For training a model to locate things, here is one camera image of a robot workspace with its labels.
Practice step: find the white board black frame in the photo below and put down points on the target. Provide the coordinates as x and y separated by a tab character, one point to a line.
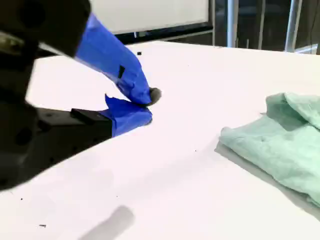
150	12

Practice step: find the pale green t-shirt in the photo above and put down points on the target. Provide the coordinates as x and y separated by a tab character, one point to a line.
282	150

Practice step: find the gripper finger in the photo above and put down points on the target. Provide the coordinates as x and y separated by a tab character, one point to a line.
110	55
125	120

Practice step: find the thin dark metal post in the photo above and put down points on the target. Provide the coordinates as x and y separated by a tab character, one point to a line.
261	25

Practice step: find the grey metal pole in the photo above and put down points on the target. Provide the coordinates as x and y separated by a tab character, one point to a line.
231	22
293	25

